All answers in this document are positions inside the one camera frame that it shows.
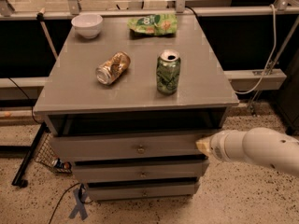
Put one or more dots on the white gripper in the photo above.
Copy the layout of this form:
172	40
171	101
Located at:
217	147

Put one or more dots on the grey top drawer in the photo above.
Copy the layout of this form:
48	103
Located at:
125	146

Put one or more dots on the grey drawer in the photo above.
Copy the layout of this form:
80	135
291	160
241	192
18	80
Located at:
140	171
143	191
125	146

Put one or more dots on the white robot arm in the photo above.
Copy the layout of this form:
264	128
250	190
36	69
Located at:
259	146

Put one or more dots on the grey middle drawer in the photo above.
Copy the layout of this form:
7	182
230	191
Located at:
140	171

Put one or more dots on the grey drawer cabinet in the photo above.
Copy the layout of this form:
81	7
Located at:
74	103

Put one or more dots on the grey bottom drawer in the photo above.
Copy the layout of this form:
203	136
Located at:
143	191

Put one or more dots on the green soda can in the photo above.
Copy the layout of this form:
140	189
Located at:
168	71

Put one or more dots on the gold crushed can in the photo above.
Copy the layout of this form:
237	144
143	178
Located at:
111	70

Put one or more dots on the green chip bag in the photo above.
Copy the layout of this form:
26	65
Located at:
156	24

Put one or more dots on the blue tape cross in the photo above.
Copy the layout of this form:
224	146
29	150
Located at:
79	208

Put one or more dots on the white bowl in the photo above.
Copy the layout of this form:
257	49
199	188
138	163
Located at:
87	25

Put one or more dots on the black floor stand bar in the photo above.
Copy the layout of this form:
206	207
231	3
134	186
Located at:
18	180

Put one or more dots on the wooden stick with black tape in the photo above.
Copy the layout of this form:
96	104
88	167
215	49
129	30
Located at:
40	18

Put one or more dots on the wire mesh basket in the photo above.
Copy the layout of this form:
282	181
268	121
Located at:
46	156

